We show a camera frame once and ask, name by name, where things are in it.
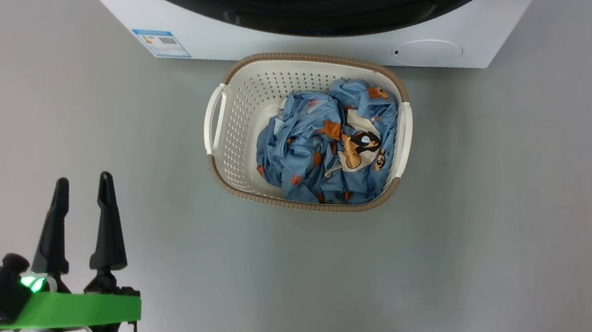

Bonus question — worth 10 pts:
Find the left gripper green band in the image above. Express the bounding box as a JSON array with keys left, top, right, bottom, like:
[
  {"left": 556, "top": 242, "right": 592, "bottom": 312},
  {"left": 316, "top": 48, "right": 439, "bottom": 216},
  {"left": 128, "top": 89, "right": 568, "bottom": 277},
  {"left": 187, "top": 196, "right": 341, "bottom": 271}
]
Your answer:
[{"left": 0, "top": 169, "right": 144, "bottom": 332}]

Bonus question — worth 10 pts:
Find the blue printed garment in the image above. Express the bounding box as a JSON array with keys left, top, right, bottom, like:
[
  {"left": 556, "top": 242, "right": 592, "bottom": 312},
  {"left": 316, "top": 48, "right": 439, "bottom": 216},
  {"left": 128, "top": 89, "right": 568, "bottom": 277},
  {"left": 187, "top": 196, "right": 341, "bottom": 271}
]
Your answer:
[{"left": 249, "top": 87, "right": 355, "bottom": 211}]

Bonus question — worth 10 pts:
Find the cream perforated laundry basket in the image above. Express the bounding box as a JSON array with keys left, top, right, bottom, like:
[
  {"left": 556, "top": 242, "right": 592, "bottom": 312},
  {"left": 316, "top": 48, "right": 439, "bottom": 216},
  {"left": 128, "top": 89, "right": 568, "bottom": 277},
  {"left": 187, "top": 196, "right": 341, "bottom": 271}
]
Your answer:
[{"left": 196, "top": 38, "right": 423, "bottom": 228}]

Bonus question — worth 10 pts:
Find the white washing machine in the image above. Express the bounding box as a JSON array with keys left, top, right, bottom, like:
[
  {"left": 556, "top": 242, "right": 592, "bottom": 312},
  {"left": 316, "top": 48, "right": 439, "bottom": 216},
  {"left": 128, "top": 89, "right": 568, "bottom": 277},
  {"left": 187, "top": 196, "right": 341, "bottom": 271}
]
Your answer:
[{"left": 91, "top": 0, "right": 585, "bottom": 109}]

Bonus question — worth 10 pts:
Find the blue energy label sticker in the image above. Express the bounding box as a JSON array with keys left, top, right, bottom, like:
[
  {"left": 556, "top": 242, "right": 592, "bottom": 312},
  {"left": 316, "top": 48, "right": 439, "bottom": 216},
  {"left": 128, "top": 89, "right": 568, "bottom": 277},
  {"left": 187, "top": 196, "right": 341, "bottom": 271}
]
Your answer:
[{"left": 132, "top": 24, "right": 192, "bottom": 64}]

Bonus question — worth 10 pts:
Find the round white filter cover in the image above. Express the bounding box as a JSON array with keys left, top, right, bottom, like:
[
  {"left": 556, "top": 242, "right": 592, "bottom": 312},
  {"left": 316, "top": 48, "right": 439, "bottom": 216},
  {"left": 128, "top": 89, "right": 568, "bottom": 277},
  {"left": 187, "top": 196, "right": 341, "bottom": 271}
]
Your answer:
[{"left": 389, "top": 35, "right": 465, "bottom": 72}]

